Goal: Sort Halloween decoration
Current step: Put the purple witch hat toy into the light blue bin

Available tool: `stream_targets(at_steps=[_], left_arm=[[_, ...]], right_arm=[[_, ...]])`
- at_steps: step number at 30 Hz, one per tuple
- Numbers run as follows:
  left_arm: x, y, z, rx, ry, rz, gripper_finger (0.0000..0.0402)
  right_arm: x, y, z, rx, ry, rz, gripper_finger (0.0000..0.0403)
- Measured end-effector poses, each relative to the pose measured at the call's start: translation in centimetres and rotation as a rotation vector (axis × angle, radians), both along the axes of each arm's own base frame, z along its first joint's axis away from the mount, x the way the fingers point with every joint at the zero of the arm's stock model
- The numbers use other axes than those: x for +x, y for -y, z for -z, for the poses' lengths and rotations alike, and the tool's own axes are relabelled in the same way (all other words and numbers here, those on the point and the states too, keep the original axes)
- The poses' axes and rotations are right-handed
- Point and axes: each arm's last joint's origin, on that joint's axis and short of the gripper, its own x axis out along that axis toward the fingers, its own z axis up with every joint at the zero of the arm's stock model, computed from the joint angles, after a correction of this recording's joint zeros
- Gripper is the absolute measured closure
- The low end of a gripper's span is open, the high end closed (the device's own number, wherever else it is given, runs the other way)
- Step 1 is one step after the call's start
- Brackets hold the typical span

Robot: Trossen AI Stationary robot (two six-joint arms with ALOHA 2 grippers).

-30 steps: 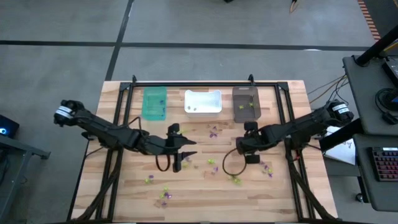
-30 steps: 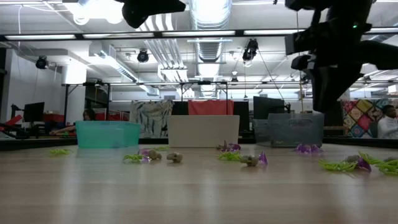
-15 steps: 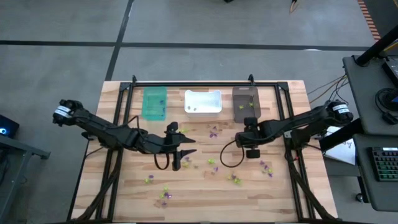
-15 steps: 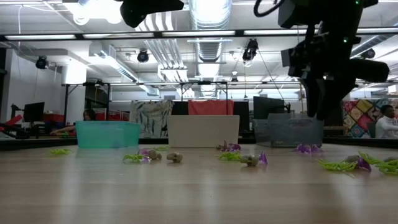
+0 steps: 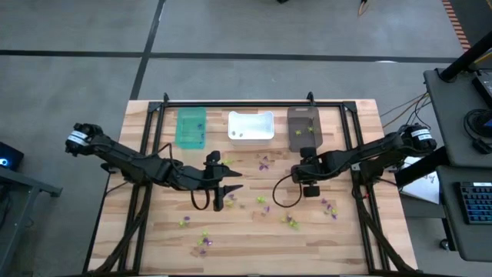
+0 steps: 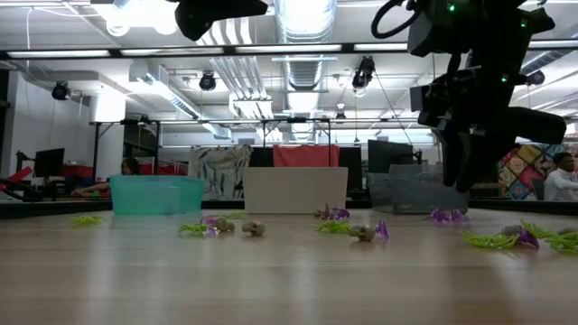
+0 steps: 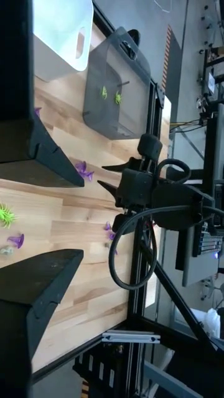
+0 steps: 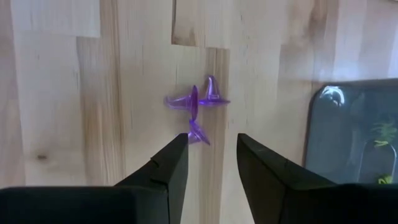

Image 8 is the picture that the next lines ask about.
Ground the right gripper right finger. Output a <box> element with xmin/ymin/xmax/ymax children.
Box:
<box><xmin>237</xmin><ymin>133</ymin><xmax>398</xmax><ymax>224</ymax></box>

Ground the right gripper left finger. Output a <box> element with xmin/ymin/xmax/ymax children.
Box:
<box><xmin>0</xmin><ymin>133</ymin><xmax>190</xmax><ymax>224</ymax></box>

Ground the green plastic spider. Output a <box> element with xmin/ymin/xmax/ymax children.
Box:
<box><xmin>377</xmin><ymin>173</ymin><xmax>394</xmax><ymax>185</ymax></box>
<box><xmin>371</xmin><ymin>120</ymin><xmax>398</xmax><ymax>149</ymax></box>

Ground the purple plastic witch hat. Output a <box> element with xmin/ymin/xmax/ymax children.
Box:
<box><xmin>175</xmin><ymin>119</ymin><xmax>211</xmax><ymax>147</ymax></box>
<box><xmin>164</xmin><ymin>85</ymin><xmax>200</xmax><ymax>122</ymax></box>
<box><xmin>198</xmin><ymin>74</ymin><xmax>231</xmax><ymax>108</ymax></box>

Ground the grey translucent plastic bin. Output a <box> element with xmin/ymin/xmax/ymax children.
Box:
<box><xmin>303</xmin><ymin>77</ymin><xmax>398</xmax><ymax>188</ymax></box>

